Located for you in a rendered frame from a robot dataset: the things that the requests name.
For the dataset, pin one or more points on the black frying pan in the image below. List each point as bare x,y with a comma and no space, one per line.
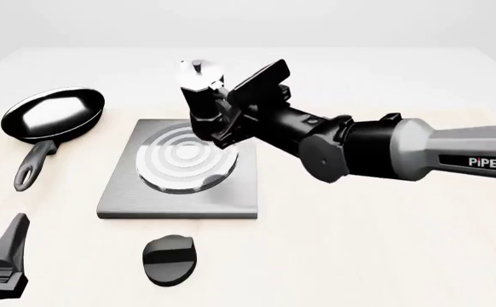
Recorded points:
52,110

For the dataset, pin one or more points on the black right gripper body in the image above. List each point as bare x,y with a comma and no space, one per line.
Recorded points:
235,115

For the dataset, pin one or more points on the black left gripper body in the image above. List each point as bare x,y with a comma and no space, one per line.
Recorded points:
1,288

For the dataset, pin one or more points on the round black stove knob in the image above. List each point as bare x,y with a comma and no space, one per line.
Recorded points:
169,262

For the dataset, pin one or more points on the flat grey stove plate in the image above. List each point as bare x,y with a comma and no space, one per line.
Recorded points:
120,198

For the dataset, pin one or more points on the silver and black moka pot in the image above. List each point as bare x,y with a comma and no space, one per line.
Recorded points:
197,96

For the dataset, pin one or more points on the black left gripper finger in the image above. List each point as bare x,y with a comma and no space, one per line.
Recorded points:
14,243

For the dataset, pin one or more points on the grey and black right robot arm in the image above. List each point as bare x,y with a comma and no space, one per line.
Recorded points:
410,147

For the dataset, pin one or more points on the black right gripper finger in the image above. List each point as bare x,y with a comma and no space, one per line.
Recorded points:
228,137
205,121

